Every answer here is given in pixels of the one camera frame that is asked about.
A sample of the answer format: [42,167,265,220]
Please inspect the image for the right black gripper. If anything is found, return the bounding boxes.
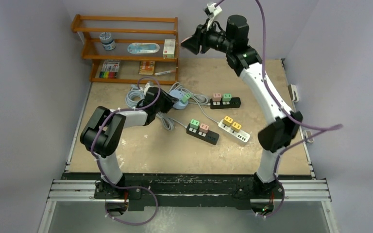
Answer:
[183,19,234,55]

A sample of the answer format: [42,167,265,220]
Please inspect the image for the round blue power socket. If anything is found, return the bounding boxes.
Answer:
[169,90,189,110]

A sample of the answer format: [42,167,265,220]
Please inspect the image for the pink plug strip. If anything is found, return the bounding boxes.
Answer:
[212,93,222,102]

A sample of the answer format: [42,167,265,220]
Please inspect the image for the black power strip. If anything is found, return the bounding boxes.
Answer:
[209,97,241,109]
[186,126,220,145]

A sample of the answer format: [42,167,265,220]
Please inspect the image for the green plug strip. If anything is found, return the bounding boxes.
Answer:
[222,93,232,102]

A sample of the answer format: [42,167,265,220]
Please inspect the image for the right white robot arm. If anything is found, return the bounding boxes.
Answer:
[181,15,303,198]

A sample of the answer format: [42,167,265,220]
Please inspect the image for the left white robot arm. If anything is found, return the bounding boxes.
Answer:
[80,87,180,199]

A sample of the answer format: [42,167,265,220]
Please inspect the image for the yellow plug left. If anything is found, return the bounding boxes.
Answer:
[222,116,234,127]

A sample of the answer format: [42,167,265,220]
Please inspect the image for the yellow plug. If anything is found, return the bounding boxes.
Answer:
[222,116,234,127]
[231,122,242,132]

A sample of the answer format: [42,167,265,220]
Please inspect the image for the yellow plug right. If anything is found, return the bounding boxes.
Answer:
[231,122,242,132]

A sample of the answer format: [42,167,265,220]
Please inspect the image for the white marker pen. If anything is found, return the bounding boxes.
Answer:
[154,69,176,76]

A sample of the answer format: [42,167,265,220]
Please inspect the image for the orange small booklet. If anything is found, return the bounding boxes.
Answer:
[138,61,155,75]

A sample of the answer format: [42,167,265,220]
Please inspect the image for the white red small box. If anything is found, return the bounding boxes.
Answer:
[163,39,176,59]

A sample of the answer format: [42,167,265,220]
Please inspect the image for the blue white oval package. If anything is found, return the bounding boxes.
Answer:
[127,42,160,54]

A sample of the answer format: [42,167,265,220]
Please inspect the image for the coloured marker pen pack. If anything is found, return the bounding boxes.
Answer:
[98,60,120,79]

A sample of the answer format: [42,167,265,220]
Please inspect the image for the blue white round jar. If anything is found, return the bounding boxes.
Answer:
[99,32,116,51]

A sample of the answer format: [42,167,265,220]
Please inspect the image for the white power strip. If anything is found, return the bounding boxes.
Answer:
[218,122,251,143]

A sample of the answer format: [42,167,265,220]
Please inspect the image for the orange wooden shelf rack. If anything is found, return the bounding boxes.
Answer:
[70,14,179,85]

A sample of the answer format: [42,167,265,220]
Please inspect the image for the grey cord loop near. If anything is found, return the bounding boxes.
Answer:
[155,111,187,131]

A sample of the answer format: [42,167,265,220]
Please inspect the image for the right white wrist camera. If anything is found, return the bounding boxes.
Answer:
[204,0,222,31]

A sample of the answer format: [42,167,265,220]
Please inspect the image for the grey power cord bundle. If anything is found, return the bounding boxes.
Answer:
[167,82,210,108]

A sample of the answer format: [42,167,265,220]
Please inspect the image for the coiled light blue cable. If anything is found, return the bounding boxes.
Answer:
[125,84,147,110]

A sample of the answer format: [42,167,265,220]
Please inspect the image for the black metal base rail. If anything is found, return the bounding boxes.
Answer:
[48,173,331,212]

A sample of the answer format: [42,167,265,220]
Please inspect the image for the white wall bracket upper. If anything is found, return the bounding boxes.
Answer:
[288,84,300,103]

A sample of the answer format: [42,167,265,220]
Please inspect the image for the white wall bracket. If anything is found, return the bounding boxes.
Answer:
[303,130,314,143]
[288,84,300,103]

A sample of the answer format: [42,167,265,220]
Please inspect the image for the white wall bracket lower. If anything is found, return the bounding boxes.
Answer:
[303,130,314,143]

